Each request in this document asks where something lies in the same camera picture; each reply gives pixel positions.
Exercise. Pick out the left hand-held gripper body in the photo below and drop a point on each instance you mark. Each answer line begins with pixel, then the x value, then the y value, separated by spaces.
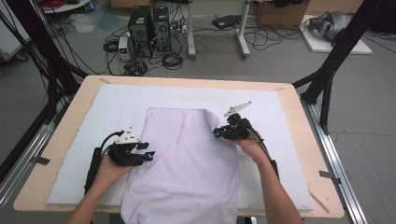
pixel 126 155

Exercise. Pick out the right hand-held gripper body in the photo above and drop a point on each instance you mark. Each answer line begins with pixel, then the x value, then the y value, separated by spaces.
pixel 238 129

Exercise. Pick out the lavender printed towel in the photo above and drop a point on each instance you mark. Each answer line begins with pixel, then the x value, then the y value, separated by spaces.
pixel 180 168

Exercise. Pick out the person's right hand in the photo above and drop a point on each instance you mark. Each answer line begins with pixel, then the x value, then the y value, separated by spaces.
pixel 250 149

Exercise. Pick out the person's left hand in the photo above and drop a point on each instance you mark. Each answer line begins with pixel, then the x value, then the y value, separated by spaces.
pixel 109 174

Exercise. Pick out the white grid mat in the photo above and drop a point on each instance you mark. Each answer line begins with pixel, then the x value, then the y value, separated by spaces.
pixel 93 124

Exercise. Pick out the person's dark teal clothing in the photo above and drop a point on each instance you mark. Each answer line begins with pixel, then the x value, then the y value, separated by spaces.
pixel 115 220

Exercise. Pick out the grey tape strip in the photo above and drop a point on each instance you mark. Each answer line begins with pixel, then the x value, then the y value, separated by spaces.
pixel 330 176
pixel 40 160

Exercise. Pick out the white stand leg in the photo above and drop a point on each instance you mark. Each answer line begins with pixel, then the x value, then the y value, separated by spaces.
pixel 243 31
pixel 190 31

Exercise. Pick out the white power supply unit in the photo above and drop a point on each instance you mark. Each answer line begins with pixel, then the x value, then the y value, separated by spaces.
pixel 124 48

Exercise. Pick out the flat black box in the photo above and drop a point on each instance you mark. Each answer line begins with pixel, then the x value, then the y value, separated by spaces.
pixel 226 21

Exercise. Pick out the thin wooden stick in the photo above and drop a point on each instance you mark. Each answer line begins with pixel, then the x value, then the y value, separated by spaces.
pixel 319 202

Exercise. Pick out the large black computer tower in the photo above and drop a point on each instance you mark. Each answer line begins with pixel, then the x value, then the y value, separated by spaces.
pixel 140 31

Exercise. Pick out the slim black computer tower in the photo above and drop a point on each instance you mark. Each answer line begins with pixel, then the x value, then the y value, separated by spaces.
pixel 162 29

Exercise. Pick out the white floor board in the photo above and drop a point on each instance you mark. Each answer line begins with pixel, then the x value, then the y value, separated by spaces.
pixel 317 43

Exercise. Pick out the brown cardboard box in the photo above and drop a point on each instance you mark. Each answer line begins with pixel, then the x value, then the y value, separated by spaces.
pixel 280 15

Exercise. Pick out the teal floor sheet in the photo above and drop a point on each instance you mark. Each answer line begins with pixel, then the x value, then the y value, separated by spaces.
pixel 109 21

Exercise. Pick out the clear plastic bag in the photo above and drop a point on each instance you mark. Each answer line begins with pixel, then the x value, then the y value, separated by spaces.
pixel 81 24

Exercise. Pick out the grey rounded device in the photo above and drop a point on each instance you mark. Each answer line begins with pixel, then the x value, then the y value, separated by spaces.
pixel 333 23

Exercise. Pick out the blue tape roll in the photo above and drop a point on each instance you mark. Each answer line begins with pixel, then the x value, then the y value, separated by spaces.
pixel 89 6

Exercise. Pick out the white round table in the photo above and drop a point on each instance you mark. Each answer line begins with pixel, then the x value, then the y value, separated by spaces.
pixel 65 7

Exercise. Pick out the white cabinet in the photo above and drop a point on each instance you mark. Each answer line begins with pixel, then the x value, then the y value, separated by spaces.
pixel 11 37

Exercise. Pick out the aluminium rail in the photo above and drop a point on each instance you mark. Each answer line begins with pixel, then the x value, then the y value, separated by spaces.
pixel 21 168
pixel 336 155

